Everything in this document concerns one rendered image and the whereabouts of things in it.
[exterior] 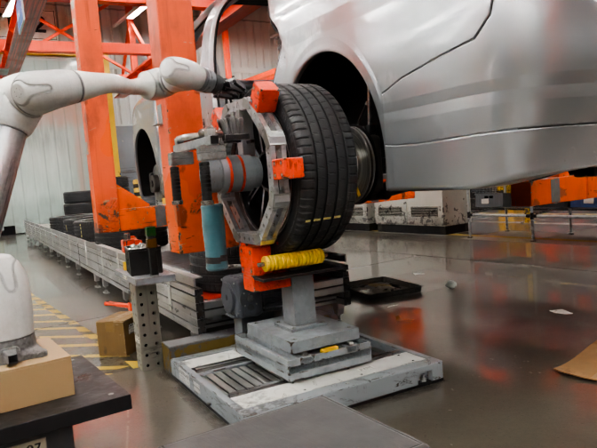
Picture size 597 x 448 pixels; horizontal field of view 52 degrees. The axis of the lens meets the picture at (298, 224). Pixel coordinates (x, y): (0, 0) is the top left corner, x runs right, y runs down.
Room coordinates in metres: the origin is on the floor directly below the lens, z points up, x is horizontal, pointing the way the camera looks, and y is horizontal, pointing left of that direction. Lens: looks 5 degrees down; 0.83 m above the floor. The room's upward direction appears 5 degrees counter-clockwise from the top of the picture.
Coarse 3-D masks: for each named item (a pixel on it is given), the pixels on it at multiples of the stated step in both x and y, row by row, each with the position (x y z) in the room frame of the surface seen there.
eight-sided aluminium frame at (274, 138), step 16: (224, 112) 2.40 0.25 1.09; (256, 112) 2.15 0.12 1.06; (272, 128) 2.14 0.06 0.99; (272, 144) 2.07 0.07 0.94; (272, 176) 2.07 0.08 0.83; (272, 192) 2.08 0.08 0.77; (288, 192) 2.09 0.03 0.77; (224, 208) 2.49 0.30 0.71; (272, 208) 2.08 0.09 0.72; (240, 224) 2.46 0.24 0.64; (272, 224) 2.20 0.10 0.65; (240, 240) 2.36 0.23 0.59; (256, 240) 2.22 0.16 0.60; (272, 240) 2.22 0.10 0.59
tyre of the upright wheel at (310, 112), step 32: (288, 96) 2.17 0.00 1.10; (320, 96) 2.24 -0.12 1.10; (288, 128) 2.12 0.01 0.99; (320, 128) 2.13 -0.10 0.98; (320, 160) 2.09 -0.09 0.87; (352, 160) 2.15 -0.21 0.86; (320, 192) 2.10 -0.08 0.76; (352, 192) 2.17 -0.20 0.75; (288, 224) 2.18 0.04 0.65; (320, 224) 2.17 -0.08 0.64
